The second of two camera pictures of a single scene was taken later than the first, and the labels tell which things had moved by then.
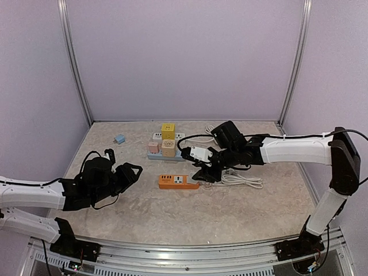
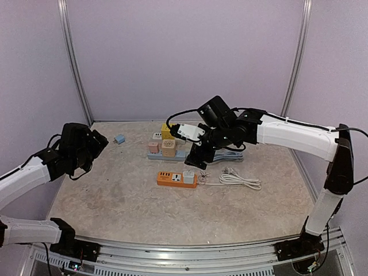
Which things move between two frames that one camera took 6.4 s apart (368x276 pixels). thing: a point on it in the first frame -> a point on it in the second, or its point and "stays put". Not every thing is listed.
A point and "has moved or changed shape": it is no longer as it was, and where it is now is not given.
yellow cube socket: [168, 131] stays put
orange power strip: [176, 182] has moved or changed shape
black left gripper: [127, 176] -> [97, 147]
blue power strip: [159, 156] stays put
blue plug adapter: [119, 139] stays put
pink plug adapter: [153, 147] stays put
